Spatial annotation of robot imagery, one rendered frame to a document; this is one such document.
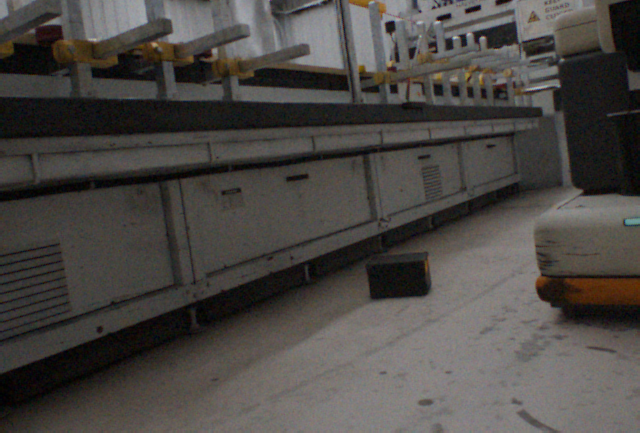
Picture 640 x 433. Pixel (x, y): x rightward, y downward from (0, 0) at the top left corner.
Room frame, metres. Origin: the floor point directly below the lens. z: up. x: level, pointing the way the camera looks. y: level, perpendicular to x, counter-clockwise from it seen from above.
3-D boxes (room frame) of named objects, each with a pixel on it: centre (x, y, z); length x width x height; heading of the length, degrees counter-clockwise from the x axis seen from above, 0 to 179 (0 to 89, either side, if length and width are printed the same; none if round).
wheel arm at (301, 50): (1.73, 0.14, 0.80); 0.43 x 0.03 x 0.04; 55
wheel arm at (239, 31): (1.52, 0.29, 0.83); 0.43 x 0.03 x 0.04; 55
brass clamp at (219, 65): (1.74, 0.19, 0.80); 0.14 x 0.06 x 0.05; 145
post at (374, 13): (2.54, -0.37, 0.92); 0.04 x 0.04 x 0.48; 55
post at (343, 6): (2.33, -0.22, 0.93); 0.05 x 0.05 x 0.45; 55
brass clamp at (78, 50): (1.34, 0.48, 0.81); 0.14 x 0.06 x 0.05; 145
